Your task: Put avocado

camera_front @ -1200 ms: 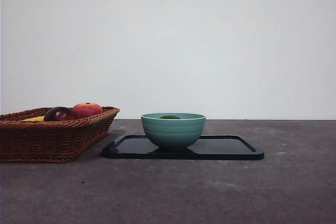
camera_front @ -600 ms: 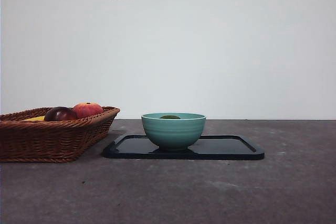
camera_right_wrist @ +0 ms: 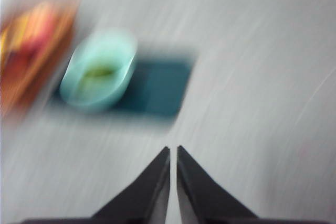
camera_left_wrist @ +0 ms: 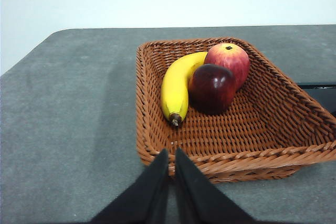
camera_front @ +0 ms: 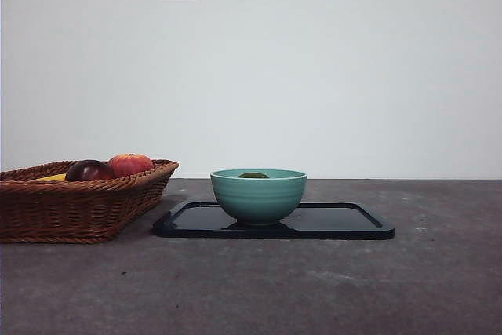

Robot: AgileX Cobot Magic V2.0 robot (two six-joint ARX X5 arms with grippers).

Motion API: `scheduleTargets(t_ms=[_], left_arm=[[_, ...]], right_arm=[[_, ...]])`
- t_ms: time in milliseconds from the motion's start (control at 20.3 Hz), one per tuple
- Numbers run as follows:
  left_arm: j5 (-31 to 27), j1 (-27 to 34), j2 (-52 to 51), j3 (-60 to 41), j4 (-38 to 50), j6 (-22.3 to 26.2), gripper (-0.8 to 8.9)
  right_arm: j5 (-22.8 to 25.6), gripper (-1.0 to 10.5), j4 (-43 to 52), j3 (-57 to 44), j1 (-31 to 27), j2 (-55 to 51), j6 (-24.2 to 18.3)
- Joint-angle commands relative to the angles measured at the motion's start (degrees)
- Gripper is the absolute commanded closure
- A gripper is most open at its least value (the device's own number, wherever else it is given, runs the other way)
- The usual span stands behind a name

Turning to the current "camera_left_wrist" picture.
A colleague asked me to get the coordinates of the dark red apple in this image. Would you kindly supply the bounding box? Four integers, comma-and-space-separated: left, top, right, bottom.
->
187, 63, 236, 116

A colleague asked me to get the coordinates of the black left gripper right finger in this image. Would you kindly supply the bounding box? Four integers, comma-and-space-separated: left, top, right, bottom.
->
175, 147, 258, 224

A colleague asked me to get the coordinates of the brown wicker basket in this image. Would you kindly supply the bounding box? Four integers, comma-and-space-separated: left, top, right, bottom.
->
135, 37, 336, 184

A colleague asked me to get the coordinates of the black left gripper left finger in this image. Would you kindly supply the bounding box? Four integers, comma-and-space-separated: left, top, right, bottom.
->
89, 148, 170, 224

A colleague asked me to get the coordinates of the yellow banana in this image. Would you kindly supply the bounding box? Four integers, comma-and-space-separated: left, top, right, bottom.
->
161, 51, 209, 127

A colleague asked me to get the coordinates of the black rectangular tray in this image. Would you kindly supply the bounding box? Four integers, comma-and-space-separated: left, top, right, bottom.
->
296, 81, 336, 119

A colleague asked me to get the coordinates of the red yellow apple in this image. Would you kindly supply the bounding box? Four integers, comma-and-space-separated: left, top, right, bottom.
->
203, 42, 250, 92

